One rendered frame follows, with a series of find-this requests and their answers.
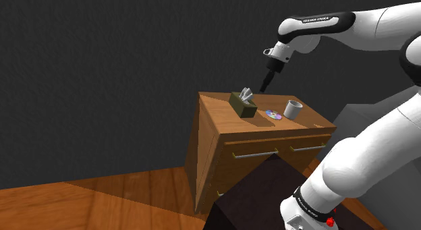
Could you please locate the shiny compact disc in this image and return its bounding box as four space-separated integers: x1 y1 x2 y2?
265 109 283 121

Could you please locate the white cup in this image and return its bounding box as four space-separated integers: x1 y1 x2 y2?
283 99 304 120

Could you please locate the wooden chest of drawers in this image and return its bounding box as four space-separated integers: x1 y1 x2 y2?
184 91 337 216

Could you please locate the olive tissue box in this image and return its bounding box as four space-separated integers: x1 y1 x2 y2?
228 87 258 119

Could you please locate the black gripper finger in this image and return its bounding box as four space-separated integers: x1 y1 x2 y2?
258 69 276 94

